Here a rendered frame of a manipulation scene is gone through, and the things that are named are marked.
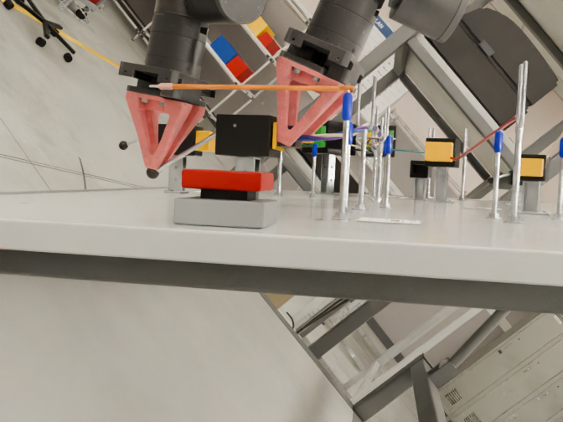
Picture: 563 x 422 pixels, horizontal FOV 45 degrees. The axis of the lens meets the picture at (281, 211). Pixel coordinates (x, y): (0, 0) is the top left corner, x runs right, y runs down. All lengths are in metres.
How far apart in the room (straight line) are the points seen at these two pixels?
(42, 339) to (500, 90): 1.26
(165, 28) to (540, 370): 7.15
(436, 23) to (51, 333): 0.51
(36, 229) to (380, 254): 0.20
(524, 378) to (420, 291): 7.15
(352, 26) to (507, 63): 1.10
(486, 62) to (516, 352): 6.08
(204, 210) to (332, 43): 0.28
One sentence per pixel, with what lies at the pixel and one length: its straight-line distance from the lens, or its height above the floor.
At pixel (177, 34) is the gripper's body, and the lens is 0.70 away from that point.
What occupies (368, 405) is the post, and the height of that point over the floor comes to 0.83.
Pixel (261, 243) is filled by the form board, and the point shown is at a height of 1.10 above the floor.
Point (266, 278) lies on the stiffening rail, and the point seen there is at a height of 1.06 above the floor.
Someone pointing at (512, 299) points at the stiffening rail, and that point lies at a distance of 0.52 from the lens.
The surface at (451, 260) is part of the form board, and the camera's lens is 0.37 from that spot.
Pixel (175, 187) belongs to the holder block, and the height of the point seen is 0.93.
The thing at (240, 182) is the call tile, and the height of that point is 1.11.
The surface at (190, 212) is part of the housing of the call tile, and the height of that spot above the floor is 1.07.
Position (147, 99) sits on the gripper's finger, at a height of 1.04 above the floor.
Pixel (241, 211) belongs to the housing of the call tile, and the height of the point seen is 1.10.
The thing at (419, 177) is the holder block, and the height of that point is 1.23.
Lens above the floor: 1.17
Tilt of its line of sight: 8 degrees down
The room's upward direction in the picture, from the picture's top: 51 degrees clockwise
